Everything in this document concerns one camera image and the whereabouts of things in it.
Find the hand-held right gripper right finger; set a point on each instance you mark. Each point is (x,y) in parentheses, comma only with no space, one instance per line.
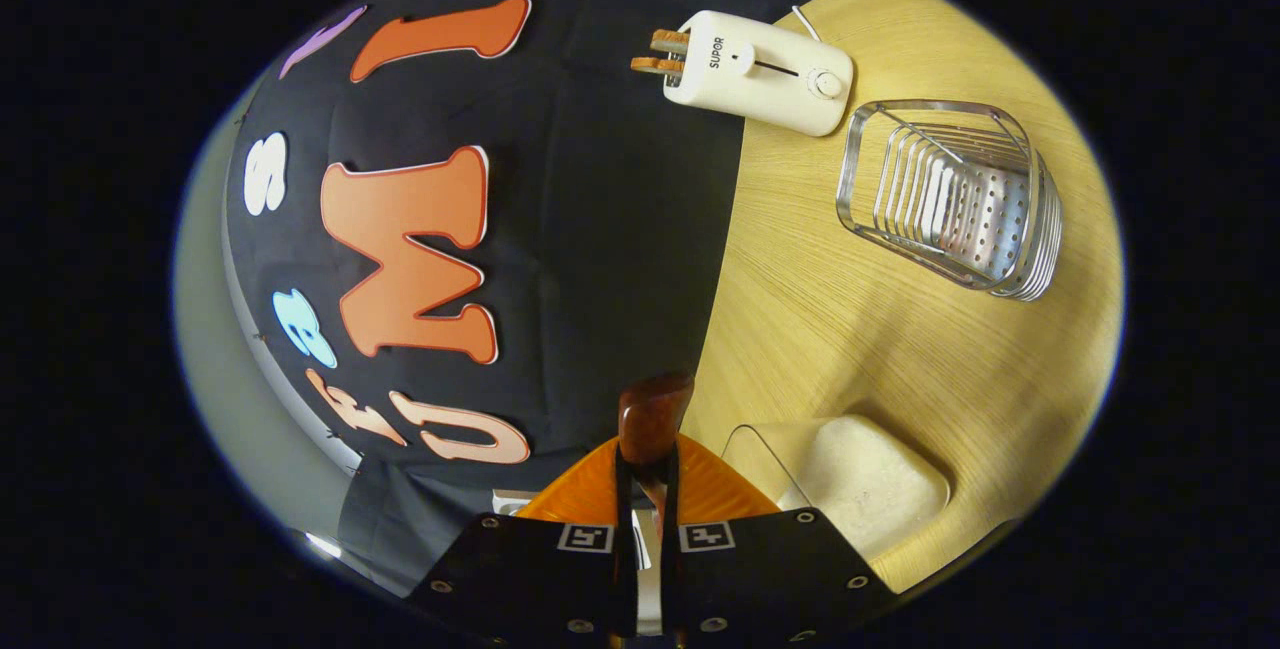
(672,579)

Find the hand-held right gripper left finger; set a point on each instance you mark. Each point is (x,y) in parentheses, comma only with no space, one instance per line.
(624,579)

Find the brown wooden spoon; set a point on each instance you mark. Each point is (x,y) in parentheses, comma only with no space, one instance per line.
(650,414)

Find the ceiling light panel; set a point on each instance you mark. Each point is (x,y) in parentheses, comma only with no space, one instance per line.
(322,545)

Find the black backdrop cloth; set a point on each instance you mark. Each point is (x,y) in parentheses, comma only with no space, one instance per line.
(600,229)

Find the white toaster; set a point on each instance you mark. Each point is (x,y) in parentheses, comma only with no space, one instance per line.
(770,79)

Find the brown toast slice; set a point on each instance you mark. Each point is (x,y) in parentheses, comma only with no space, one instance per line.
(655,67)
(670,40)

